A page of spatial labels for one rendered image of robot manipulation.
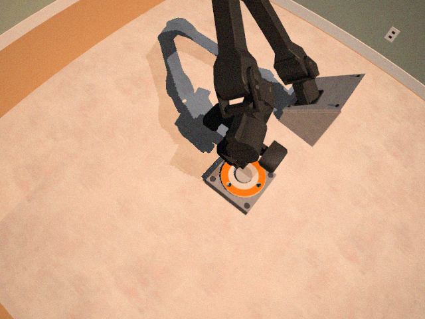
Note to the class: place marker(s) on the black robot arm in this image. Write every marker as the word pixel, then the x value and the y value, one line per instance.
pixel 236 75

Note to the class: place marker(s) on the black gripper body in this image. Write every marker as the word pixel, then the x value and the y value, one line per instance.
pixel 271 156

